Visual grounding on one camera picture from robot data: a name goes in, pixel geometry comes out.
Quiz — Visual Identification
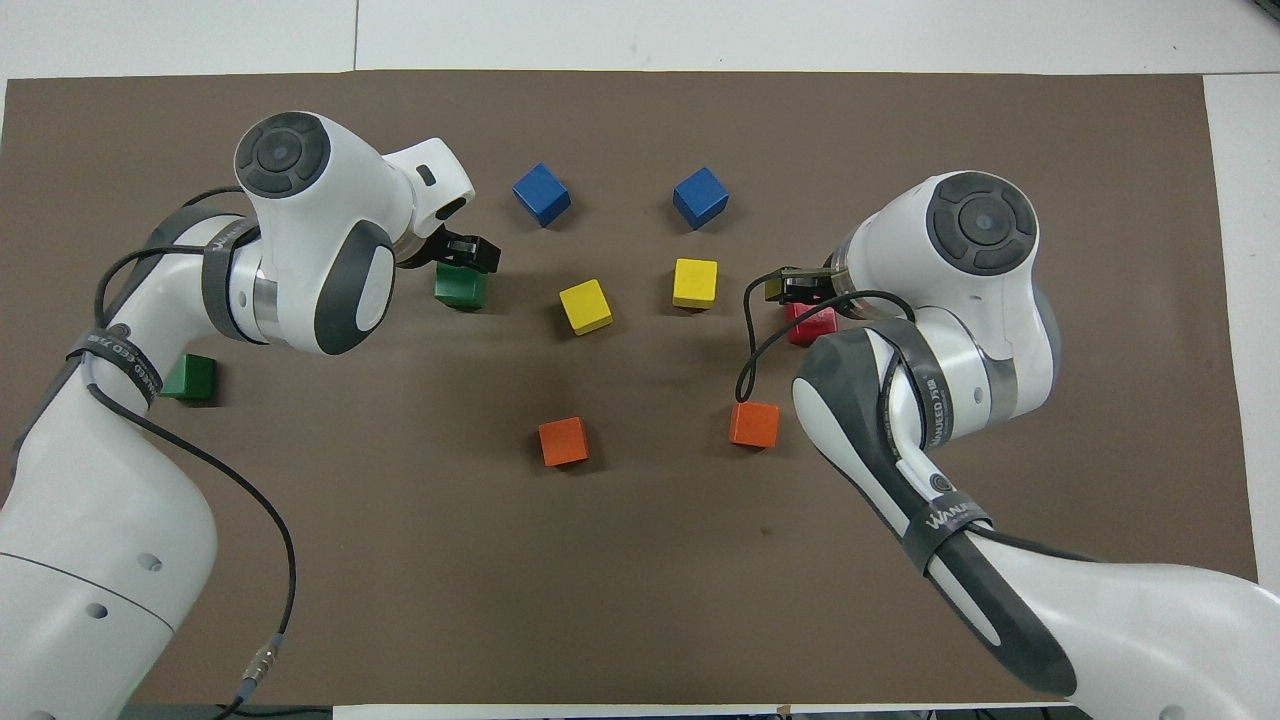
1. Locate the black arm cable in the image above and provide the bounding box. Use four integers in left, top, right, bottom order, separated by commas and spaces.
735, 270, 917, 403
93, 185, 298, 720

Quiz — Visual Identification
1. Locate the orange wooden cube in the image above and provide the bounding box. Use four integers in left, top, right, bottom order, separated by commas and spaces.
729, 400, 781, 449
538, 416, 590, 468

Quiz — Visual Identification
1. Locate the blue wooden cube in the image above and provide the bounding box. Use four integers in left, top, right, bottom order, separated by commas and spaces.
672, 166, 730, 231
512, 163, 572, 228

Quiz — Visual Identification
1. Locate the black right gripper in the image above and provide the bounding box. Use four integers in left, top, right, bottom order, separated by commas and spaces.
764, 264, 837, 307

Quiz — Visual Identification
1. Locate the red wooden cube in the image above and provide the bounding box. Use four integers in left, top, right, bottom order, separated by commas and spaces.
787, 300, 839, 347

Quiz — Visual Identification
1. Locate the yellow wooden cube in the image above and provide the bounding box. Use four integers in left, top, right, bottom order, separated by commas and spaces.
558, 279, 614, 336
672, 258, 719, 310

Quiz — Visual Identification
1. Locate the thin black cable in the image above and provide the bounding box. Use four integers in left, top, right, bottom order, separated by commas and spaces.
215, 704, 333, 720

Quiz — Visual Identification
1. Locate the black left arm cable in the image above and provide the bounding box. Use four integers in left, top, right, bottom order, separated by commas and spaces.
93, 185, 298, 720

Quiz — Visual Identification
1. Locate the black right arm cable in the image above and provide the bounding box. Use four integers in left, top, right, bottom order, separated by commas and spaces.
735, 270, 917, 403

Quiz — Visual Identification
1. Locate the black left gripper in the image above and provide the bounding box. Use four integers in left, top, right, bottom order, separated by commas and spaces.
436, 231, 502, 274

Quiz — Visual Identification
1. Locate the green wooden cube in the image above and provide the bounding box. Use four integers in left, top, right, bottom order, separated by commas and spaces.
434, 262, 489, 312
160, 354, 217, 403

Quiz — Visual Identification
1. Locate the grey velcro strap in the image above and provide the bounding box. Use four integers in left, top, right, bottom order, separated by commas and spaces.
903, 500, 993, 576
68, 325, 163, 408
875, 320, 956, 448
200, 220, 263, 346

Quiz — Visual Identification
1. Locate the brown table mat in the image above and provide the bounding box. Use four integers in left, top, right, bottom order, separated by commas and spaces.
0, 70, 1271, 706

